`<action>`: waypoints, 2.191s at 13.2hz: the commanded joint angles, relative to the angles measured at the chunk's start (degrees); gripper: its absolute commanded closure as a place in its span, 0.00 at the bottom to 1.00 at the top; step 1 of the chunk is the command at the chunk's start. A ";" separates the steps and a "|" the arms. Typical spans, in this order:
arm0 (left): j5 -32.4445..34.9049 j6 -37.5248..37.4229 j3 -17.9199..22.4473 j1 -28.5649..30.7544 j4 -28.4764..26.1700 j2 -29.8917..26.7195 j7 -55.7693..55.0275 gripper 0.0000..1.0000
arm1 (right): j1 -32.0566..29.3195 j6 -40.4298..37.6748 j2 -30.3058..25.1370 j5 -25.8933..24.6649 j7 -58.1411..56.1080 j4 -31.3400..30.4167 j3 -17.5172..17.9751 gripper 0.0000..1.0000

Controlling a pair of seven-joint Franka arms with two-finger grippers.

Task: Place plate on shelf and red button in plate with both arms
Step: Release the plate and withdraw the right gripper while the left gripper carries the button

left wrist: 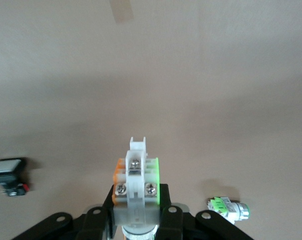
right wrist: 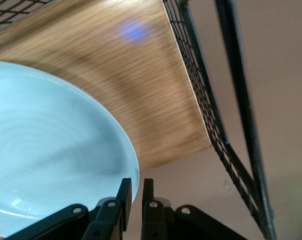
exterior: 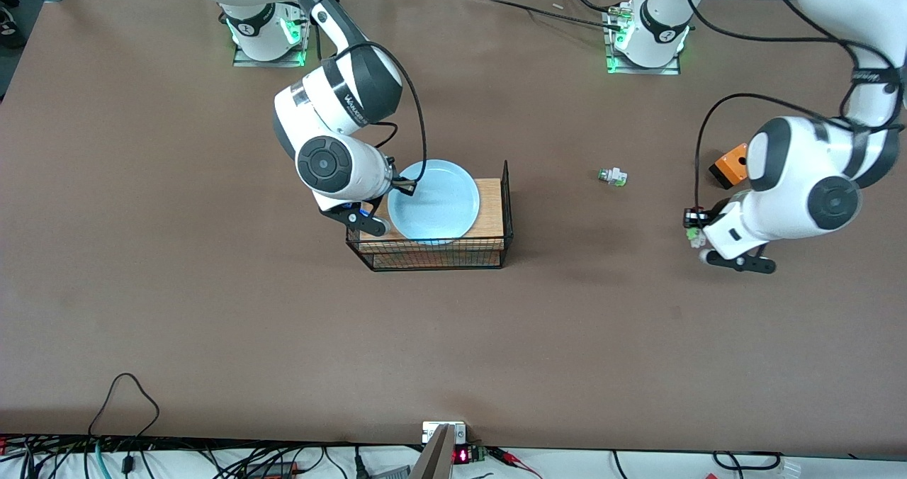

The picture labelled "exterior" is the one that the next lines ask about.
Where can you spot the red push button switch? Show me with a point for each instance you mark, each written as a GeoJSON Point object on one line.
{"type": "Point", "coordinates": [693, 237]}

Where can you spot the light blue round plate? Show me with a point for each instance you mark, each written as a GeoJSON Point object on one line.
{"type": "Point", "coordinates": [443, 203]}

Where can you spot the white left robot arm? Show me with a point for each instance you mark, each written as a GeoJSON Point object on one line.
{"type": "Point", "coordinates": [786, 174]}

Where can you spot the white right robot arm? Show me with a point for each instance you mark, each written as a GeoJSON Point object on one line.
{"type": "Point", "coordinates": [333, 103]}

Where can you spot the grey metal bar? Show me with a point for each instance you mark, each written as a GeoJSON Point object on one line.
{"type": "Point", "coordinates": [436, 458]}

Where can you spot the red LED display module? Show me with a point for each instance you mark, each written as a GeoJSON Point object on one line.
{"type": "Point", "coordinates": [464, 455]}

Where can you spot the red black probe leads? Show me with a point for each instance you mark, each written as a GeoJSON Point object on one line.
{"type": "Point", "coordinates": [514, 458]}

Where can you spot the black power adapter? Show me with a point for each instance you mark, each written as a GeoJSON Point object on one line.
{"type": "Point", "coordinates": [273, 470]}

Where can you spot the orange button enclosure box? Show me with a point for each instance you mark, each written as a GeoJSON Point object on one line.
{"type": "Point", "coordinates": [730, 167]}

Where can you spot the green push button switch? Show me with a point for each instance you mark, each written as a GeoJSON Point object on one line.
{"type": "Point", "coordinates": [613, 176]}

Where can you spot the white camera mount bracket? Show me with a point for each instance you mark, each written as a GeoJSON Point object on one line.
{"type": "Point", "coordinates": [434, 429]}

